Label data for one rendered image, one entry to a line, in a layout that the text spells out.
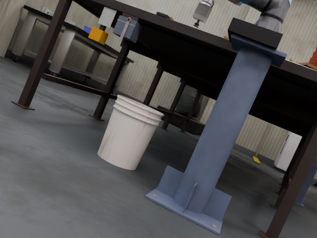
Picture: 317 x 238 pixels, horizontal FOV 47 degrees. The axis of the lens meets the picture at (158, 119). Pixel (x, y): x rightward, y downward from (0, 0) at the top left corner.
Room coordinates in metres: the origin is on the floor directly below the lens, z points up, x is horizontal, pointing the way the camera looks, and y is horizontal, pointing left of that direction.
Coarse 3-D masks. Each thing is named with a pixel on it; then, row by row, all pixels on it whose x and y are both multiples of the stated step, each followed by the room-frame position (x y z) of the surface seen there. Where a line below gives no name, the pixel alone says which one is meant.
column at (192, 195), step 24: (240, 48) 1.81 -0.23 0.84; (264, 48) 1.68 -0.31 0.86; (240, 72) 1.75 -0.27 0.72; (264, 72) 1.76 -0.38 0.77; (240, 96) 1.73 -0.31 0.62; (216, 120) 1.75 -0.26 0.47; (240, 120) 1.75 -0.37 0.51; (216, 144) 1.73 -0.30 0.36; (168, 168) 1.85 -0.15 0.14; (192, 168) 1.76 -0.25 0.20; (216, 168) 1.74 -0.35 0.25; (168, 192) 1.84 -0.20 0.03; (192, 192) 1.67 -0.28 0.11; (216, 192) 1.79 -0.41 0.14; (192, 216) 1.66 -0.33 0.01; (216, 216) 1.78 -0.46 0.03
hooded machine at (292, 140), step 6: (288, 132) 7.43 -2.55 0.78; (288, 138) 7.00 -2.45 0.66; (294, 138) 6.92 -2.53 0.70; (300, 138) 6.89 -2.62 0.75; (288, 144) 6.93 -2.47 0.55; (294, 144) 6.91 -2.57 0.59; (282, 150) 7.09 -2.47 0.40; (288, 150) 6.92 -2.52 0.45; (294, 150) 6.90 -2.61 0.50; (282, 156) 6.93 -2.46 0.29; (288, 156) 6.91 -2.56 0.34; (276, 162) 7.08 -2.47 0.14; (282, 162) 6.92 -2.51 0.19; (288, 162) 6.90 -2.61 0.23; (276, 168) 7.04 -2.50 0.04; (282, 168) 6.91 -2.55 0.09
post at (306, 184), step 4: (316, 160) 3.66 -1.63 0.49; (316, 164) 3.65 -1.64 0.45; (312, 168) 3.66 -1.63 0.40; (316, 168) 3.65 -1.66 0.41; (312, 172) 3.65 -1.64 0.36; (308, 176) 3.66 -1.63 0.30; (312, 176) 3.65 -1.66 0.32; (308, 180) 3.66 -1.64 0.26; (304, 184) 3.66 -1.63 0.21; (308, 184) 3.65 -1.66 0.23; (304, 188) 3.66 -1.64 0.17; (308, 188) 3.65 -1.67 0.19; (300, 192) 3.66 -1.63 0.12; (304, 192) 3.65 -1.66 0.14; (300, 196) 3.66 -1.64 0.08; (304, 196) 3.65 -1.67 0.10; (296, 200) 3.66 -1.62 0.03; (300, 200) 3.65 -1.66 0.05; (300, 204) 3.63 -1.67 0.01
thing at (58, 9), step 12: (60, 0) 2.53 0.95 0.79; (72, 0) 2.57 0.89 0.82; (60, 12) 2.52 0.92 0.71; (60, 24) 2.55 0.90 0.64; (48, 36) 2.53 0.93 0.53; (48, 48) 2.53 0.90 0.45; (36, 60) 2.53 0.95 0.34; (36, 72) 2.52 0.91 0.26; (36, 84) 2.56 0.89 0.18; (24, 96) 2.53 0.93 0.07; (24, 108) 2.49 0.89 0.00
